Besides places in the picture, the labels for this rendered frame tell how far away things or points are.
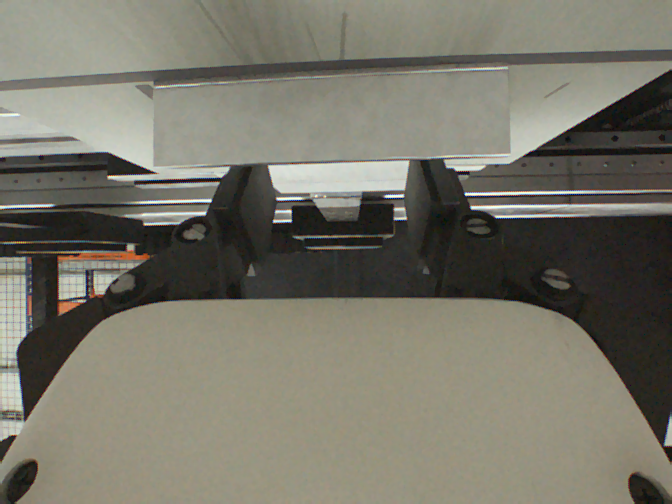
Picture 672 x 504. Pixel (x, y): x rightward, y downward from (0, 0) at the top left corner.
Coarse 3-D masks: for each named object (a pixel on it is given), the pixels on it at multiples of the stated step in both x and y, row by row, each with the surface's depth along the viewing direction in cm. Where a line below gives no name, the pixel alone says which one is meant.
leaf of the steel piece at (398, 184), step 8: (280, 184) 18; (288, 184) 18; (296, 184) 18; (304, 184) 18; (312, 184) 18; (320, 184) 18; (328, 184) 18; (336, 184) 18; (344, 184) 18; (352, 184) 18; (360, 184) 18; (368, 184) 18; (376, 184) 18; (384, 184) 18; (392, 184) 18; (400, 184) 18; (288, 192) 20; (296, 192) 20; (304, 192) 20; (312, 192) 20
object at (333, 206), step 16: (320, 192) 20; (336, 192) 20; (352, 192) 20; (304, 208) 35; (320, 208) 25; (336, 208) 25; (352, 208) 26; (368, 208) 35; (384, 208) 35; (304, 224) 35; (320, 224) 35; (336, 224) 35; (352, 224) 35; (368, 224) 35; (384, 224) 35; (304, 240) 36; (320, 240) 36; (336, 240) 36; (352, 240) 36; (368, 240) 36
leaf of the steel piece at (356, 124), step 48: (192, 96) 7; (240, 96) 7; (288, 96) 7; (336, 96) 7; (384, 96) 7; (432, 96) 7; (480, 96) 7; (192, 144) 7; (240, 144) 7; (288, 144) 7; (336, 144) 7; (384, 144) 7; (432, 144) 7; (480, 144) 7
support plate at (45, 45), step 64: (0, 0) 5; (64, 0) 5; (128, 0) 5; (192, 0) 5; (256, 0) 5; (320, 0) 5; (384, 0) 5; (448, 0) 5; (512, 0) 5; (576, 0) 5; (640, 0) 5; (0, 64) 7; (64, 64) 7; (128, 64) 7; (192, 64) 7; (576, 64) 7; (640, 64) 7; (64, 128) 10; (128, 128) 10; (512, 128) 11
